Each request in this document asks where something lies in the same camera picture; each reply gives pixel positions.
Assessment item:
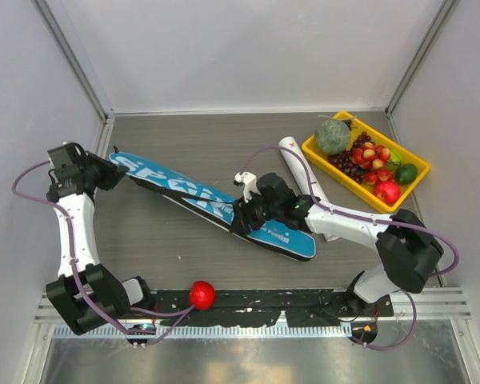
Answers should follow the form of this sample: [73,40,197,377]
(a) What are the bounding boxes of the blue racket bag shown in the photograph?
[108,151,317,262]

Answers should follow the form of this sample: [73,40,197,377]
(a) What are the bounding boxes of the red cherry cluster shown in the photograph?
[350,142,395,186]

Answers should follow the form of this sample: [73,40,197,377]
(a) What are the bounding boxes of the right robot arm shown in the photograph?
[230,172,444,315]

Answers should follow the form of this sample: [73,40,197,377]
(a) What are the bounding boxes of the black front rail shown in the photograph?
[115,288,395,327]

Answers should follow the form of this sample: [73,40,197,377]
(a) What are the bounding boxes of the green lime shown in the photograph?
[394,163,418,185]

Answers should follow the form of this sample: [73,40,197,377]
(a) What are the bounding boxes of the yellow plastic tray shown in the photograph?
[302,111,430,213]

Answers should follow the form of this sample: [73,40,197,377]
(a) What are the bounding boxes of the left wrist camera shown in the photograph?
[47,142,86,170]

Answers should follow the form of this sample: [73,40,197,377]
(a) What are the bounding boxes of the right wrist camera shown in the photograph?
[234,171,260,203]

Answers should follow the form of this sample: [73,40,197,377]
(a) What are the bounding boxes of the white cable duct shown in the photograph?
[52,322,352,339]

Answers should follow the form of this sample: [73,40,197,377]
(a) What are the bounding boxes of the dark grape bunch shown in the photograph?
[327,131,371,184]

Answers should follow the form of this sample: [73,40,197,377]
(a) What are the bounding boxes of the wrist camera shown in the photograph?
[47,142,86,170]
[234,171,260,203]

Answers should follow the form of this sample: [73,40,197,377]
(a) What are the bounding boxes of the red apple in tray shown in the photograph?
[374,180,401,206]

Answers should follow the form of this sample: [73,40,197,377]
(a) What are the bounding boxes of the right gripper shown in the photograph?
[230,189,282,236]

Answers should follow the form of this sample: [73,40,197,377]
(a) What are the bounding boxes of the green melon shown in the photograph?
[314,119,351,155]

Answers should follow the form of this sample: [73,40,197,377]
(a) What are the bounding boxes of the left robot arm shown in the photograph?
[46,142,155,335]

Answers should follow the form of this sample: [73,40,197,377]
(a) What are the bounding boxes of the red ball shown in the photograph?
[189,281,216,310]

